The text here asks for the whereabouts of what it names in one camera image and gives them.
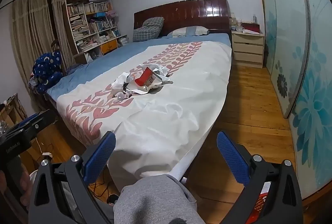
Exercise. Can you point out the person's left hand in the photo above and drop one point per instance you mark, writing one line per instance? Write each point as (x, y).
(26, 182)

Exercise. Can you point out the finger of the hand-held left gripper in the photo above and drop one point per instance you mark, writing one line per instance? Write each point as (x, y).
(44, 121)
(27, 121)

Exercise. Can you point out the white power adapter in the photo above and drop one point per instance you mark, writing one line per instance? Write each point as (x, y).
(46, 155)

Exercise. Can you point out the grey plaid pillow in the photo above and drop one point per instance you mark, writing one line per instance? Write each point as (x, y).
(147, 29)

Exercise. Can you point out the flat white paper sheet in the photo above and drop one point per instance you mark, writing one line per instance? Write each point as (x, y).
(141, 89)

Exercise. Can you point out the beige wooden nightstand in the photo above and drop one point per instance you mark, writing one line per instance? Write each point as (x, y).
(247, 52)

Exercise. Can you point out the red box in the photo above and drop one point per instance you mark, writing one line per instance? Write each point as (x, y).
(251, 27)

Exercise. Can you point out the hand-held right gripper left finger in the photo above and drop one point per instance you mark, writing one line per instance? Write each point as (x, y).
(99, 159)

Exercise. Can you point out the beige curtain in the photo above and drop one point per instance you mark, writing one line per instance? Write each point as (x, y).
(61, 26)
(31, 31)

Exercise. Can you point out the rows of books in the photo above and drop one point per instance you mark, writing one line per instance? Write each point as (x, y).
(80, 24)

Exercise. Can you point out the red carton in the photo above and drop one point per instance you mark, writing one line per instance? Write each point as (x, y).
(144, 76)

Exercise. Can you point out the crumpled printed paper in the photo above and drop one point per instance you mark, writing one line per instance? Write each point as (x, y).
(123, 95)

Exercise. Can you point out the blue star-print cloth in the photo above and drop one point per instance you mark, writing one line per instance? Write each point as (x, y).
(48, 68)

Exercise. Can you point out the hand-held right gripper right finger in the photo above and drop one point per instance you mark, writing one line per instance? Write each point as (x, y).
(232, 159)

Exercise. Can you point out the wooden crate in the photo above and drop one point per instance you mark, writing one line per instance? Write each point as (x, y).
(14, 109)

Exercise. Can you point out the floral glass wardrobe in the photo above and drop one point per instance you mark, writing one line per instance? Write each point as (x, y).
(311, 83)

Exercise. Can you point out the blue white pillow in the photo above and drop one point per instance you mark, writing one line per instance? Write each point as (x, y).
(186, 31)

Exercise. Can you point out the person's grey trouser leg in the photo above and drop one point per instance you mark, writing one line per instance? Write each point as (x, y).
(155, 200)

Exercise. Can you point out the white plastic wrapper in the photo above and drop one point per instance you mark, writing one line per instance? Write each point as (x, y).
(159, 70)

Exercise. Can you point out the grey plastic bag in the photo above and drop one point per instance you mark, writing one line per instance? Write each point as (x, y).
(162, 83)

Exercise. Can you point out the white bookshelf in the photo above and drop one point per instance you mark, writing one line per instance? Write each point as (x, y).
(102, 46)

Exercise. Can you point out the dark wooden headboard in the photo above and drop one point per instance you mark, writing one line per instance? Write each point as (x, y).
(186, 13)

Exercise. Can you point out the red plastic basket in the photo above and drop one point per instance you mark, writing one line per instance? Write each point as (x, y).
(259, 203)

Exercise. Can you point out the white pink leaf-print blanket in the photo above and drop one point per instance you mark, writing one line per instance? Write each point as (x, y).
(155, 115)

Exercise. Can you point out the blue bed sheet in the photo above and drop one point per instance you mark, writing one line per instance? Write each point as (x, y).
(124, 50)

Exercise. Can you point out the large crumpled white paper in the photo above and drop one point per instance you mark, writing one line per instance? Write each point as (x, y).
(123, 80)

